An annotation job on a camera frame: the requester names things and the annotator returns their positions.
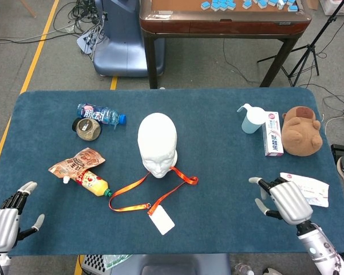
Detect grey floor power strip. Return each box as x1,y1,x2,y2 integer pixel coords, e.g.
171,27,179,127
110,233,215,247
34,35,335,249
76,27,104,55

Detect brown mahjong table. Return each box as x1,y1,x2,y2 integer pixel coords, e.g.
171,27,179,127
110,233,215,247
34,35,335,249
139,0,313,89

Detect pink white wet wipes pack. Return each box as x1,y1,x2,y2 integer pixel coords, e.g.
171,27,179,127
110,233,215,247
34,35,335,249
279,172,330,208

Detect white chair wooden legs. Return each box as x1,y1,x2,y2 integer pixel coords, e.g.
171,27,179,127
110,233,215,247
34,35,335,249
19,0,37,18

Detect white pink toothpaste box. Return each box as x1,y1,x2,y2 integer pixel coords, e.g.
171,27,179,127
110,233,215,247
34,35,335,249
262,111,284,157

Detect round glass jar black lid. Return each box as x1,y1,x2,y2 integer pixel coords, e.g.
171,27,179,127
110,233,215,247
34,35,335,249
72,117,102,142

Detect orange lanyard strap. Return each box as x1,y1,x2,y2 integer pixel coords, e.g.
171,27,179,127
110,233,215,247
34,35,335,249
108,165,199,213

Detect white printed carton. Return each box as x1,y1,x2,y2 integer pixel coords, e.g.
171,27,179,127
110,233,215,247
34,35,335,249
320,0,344,17

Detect black floor cable bundle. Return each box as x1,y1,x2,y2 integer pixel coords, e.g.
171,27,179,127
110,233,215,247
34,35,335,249
53,0,104,32

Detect orange snack spout pouch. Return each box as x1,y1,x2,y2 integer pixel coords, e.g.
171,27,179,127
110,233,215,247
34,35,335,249
48,147,106,184

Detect black white checkerboard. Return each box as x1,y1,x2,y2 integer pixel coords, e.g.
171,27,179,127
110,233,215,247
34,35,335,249
81,254,106,273

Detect yellow drink bottle green cap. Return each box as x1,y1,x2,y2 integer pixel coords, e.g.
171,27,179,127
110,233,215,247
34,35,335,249
74,169,113,198

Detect light blue handled cup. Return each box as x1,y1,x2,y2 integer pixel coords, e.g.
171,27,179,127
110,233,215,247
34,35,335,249
236,103,267,135

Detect blue labelled drink bottle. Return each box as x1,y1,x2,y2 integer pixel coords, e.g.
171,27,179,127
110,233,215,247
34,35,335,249
76,103,127,127

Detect white foam mannequin head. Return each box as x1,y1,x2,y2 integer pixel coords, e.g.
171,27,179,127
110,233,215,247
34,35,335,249
137,112,179,179

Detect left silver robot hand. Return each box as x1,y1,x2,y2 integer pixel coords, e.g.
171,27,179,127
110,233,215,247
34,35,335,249
0,180,46,253

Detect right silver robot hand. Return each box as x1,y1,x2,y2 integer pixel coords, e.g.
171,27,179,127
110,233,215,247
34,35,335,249
248,176,314,226

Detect clear plastic water bottle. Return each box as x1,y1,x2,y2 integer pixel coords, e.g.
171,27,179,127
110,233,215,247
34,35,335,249
233,262,254,275

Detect white ID badge card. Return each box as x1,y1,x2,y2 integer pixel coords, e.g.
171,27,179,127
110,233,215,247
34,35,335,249
148,205,176,236

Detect green clear plastic bag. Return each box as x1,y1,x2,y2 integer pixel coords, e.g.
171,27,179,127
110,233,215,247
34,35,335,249
102,254,132,270

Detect blue grey robot torso base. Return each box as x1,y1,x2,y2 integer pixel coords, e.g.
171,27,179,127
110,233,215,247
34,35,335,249
108,253,232,275

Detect blue felt table cover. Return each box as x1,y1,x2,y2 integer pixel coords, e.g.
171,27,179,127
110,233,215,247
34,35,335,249
0,87,344,257

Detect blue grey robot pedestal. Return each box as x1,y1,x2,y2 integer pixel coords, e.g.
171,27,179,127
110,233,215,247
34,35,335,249
93,0,165,77

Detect black tripod stand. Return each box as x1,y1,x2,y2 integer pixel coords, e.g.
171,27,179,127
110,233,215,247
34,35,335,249
256,0,344,88

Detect brown capybara plush toy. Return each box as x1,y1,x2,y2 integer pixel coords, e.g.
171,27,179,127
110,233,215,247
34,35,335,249
282,106,323,157

